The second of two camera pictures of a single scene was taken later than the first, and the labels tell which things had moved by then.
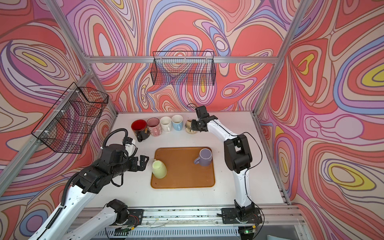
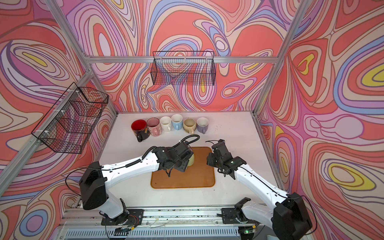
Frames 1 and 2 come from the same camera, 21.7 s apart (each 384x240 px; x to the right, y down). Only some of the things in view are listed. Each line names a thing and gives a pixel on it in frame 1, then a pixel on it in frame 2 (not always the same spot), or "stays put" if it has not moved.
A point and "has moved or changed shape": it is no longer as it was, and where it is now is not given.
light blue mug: x=177 y=121 stays put
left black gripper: x=143 y=163 to x=183 y=168
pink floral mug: x=154 y=126 stays put
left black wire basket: x=68 y=126 stays put
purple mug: x=205 y=158 has moved or changed shape
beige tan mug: x=188 y=127 stays put
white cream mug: x=166 y=123 stays put
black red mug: x=140 y=128 stays put
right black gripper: x=194 y=127 to x=210 y=159
